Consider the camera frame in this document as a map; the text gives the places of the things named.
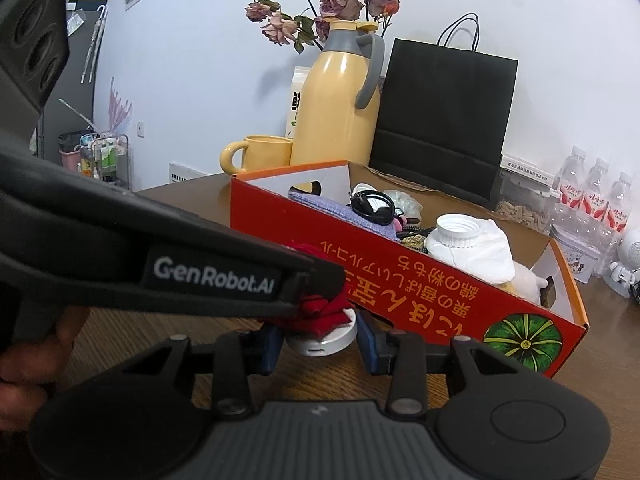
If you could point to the white robot toy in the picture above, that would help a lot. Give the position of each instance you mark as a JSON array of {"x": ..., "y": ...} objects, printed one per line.
[{"x": 623, "y": 272}]

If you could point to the white jar lid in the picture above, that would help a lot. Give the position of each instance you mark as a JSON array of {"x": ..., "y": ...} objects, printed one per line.
[{"x": 335, "y": 341}]

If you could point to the left water bottle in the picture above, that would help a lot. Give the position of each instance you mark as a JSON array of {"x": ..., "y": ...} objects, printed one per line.
[{"x": 568, "y": 183}]

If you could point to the small white tin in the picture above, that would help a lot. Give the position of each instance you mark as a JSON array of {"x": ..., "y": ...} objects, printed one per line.
[{"x": 581, "y": 257}]

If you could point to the white flat box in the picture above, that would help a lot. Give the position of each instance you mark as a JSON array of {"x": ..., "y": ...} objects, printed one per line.
[{"x": 526, "y": 170}]

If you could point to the yellow white plush toy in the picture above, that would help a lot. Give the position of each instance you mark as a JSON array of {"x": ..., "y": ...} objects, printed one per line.
[{"x": 525, "y": 284}]

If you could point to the red rose flower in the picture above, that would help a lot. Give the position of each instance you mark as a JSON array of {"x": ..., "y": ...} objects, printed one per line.
[{"x": 316, "y": 316}]

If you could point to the yellow mug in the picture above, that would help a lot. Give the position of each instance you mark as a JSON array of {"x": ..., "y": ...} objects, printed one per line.
[{"x": 255, "y": 153}]

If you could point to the red cardboard box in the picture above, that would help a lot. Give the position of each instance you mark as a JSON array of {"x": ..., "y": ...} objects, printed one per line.
[{"x": 408, "y": 288}]

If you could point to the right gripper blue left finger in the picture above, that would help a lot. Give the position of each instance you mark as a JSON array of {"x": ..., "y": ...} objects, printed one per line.
[{"x": 272, "y": 342}]

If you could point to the dried pink rose bouquet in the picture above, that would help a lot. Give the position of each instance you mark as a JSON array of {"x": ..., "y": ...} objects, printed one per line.
[{"x": 310, "y": 28}]

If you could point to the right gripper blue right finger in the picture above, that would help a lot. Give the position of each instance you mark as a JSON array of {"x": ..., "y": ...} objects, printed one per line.
[{"x": 375, "y": 346}]

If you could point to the clear plastic bag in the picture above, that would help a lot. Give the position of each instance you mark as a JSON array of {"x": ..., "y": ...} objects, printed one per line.
[{"x": 405, "y": 204}]

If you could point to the white plastic lid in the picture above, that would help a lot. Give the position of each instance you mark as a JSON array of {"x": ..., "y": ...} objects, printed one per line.
[{"x": 457, "y": 230}]

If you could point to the water bottle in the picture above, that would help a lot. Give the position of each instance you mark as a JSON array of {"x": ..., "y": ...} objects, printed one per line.
[
  {"x": 615, "y": 220},
  {"x": 568, "y": 183},
  {"x": 594, "y": 202}
]

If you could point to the milk carton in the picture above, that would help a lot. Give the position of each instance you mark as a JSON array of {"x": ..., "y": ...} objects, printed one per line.
[{"x": 298, "y": 80}]

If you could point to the purple woven cloth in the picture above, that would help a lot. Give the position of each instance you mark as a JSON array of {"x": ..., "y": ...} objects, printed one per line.
[{"x": 370, "y": 210}]

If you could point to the pink waste bin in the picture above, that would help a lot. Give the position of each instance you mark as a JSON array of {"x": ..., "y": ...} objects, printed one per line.
[{"x": 70, "y": 152}]

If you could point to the clear nut container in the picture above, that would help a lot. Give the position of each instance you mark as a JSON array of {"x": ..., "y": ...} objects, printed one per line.
[{"x": 525, "y": 201}]

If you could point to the right water bottle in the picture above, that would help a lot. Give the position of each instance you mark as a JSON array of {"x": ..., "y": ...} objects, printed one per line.
[{"x": 615, "y": 220}]

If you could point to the person left hand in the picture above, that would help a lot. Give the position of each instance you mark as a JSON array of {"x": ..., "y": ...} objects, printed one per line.
[{"x": 25, "y": 368}]

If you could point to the yellow thermos jug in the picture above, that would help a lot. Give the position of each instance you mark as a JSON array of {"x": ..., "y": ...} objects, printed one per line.
[{"x": 341, "y": 95}]

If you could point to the dark grey cabinet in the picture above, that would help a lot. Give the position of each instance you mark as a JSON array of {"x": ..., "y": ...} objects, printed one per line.
[{"x": 74, "y": 91}]

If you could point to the metal rack shelf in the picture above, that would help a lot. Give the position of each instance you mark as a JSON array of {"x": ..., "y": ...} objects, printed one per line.
[{"x": 105, "y": 157}]

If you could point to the white fabric mask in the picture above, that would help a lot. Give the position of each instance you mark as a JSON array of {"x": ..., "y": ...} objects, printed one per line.
[{"x": 490, "y": 259}]

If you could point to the black paper bag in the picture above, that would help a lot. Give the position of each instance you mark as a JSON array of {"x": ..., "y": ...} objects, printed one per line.
[{"x": 443, "y": 116}]

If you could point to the middle water bottle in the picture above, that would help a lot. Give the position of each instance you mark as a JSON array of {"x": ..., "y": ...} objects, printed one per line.
[{"x": 594, "y": 202}]

